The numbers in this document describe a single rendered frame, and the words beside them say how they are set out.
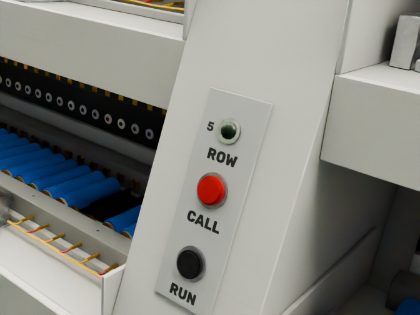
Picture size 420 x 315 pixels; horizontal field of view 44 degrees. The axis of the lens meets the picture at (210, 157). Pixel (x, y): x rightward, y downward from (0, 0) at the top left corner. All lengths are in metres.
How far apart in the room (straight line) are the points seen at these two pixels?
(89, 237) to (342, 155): 0.22
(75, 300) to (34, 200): 0.12
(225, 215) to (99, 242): 0.15
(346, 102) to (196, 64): 0.09
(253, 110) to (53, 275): 0.21
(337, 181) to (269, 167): 0.06
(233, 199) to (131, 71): 0.12
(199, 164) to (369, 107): 0.10
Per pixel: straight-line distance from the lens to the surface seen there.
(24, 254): 0.44
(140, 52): 0.34
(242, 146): 0.28
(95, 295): 0.39
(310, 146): 0.26
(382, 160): 0.26
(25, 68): 0.68
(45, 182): 0.52
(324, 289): 0.35
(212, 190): 0.28
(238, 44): 0.29
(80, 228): 0.43
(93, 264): 0.42
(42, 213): 0.46
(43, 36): 0.41
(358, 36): 0.27
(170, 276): 0.31
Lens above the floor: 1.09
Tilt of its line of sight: 7 degrees down
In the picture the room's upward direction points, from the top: 16 degrees clockwise
